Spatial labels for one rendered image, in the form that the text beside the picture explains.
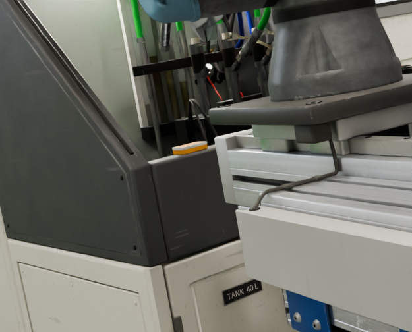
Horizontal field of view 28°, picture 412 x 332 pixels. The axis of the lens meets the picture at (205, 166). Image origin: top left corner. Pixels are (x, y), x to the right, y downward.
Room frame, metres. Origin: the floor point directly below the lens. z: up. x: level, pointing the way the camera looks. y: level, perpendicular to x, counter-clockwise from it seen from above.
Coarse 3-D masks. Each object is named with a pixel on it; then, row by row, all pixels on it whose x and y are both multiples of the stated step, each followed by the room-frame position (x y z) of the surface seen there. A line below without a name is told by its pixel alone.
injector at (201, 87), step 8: (192, 48) 1.66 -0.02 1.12; (200, 48) 1.66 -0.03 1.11; (192, 56) 1.66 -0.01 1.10; (200, 56) 1.66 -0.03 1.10; (192, 64) 1.67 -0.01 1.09; (200, 64) 1.66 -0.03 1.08; (208, 64) 1.65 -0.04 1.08; (200, 72) 1.66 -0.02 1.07; (208, 72) 1.65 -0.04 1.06; (200, 80) 1.66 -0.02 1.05; (200, 88) 1.66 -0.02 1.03; (200, 96) 1.67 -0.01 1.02; (208, 96) 1.67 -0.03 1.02; (208, 104) 1.66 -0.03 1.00
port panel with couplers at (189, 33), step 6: (186, 24) 2.00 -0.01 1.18; (186, 30) 2.00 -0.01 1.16; (192, 30) 2.01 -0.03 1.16; (186, 36) 2.00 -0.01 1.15; (192, 36) 2.01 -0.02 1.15; (216, 36) 2.05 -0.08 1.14; (210, 42) 2.04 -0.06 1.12; (216, 42) 2.05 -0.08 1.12; (204, 48) 2.03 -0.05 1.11; (210, 48) 2.04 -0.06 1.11; (222, 66) 2.05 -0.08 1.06; (192, 72) 2.00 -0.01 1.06; (210, 72) 2.03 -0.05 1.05
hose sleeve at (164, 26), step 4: (164, 24) 1.52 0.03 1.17; (168, 24) 1.52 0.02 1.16; (164, 28) 1.53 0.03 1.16; (168, 28) 1.53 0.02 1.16; (164, 32) 1.54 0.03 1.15; (168, 32) 1.54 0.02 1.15; (160, 36) 1.56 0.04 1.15; (164, 36) 1.55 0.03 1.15; (168, 36) 1.55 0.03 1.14; (160, 40) 1.56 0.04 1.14; (164, 40) 1.56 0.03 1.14; (168, 40) 1.56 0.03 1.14; (164, 44) 1.57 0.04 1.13; (168, 44) 1.57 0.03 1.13
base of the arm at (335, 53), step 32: (352, 0) 0.89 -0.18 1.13; (288, 32) 0.91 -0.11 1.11; (320, 32) 0.89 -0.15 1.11; (352, 32) 0.88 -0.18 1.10; (384, 32) 0.93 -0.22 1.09; (288, 64) 0.90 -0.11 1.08; (320, 64) 0.89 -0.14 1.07; (352, 64) 0.87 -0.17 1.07; (384, 64) 0.88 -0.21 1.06; (288, 96) 0.90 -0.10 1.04; (320, 96) 0.87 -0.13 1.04
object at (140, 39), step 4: (132, 0) 1.82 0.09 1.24; (136, 0) 1.83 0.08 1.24; (132, 4) 1.82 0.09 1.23; (136, 4) 1.83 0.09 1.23; (132, 8) 1.83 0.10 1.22; (136, 8) 1.83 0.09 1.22; (132, 12) 1.83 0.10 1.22; (136, 12) 1.83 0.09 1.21; (136, 16) 1.83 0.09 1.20; (136, 20) 1.83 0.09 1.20; (136, 24) 1.83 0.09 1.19; (140, 24) 1.83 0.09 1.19; (136, 28) 1.83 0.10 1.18; (140, 28) 1.83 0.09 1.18; (136, 32) 1.83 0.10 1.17; (140, 32) 1.83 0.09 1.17; (136, 36) 1.83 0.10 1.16; (140, 36) 1.83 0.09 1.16; (136, 40) 1.83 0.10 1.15; (140, 40) 1.83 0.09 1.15; (144, 40) 1.83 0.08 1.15
